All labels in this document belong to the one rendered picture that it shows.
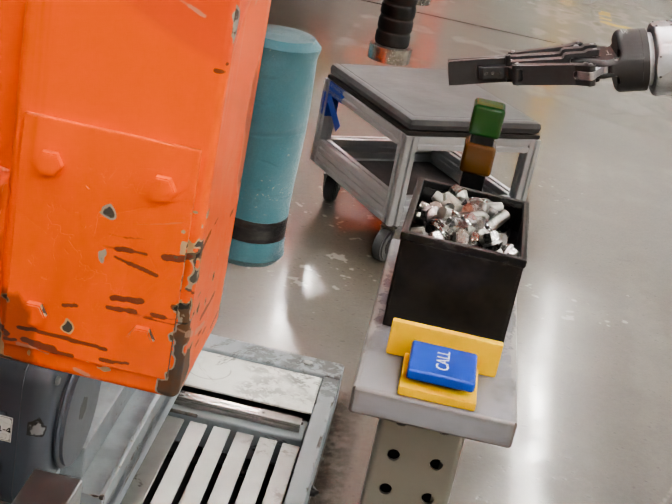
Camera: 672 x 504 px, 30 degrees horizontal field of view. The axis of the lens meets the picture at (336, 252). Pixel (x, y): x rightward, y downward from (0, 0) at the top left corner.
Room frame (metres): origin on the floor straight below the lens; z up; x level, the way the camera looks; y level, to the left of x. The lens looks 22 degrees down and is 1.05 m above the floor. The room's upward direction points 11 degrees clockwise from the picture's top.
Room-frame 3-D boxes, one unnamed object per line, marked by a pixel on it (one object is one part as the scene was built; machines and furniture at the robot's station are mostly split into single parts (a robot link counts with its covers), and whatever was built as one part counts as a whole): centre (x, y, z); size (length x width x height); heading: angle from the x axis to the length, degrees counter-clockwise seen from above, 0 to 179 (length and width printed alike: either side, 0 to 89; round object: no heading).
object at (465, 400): (1.16, -0.13, 0.46); 0.08 x 0.08 x 0.01; 87
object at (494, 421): (1.33, -0.14, 0.44); 0.43 x 0.17 x 0.03; 177
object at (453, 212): (1.37, -0.14, 0.51); 0.20 x 0.14 x 0.13; 175
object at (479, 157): (1.53, -0.15, 0.59); 0.04 x 0.04 x 0.04; 87
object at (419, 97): (2.78, -0.14, 0.17); 0.43 x 0.36 x 0.34; 31
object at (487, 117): (1.53, -0.15, 0.64); 0.04 x 0.04 x 0.04; 87
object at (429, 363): (1.16, -0.13, 0.47); 0.07 x 0.07 x 0.02; 87
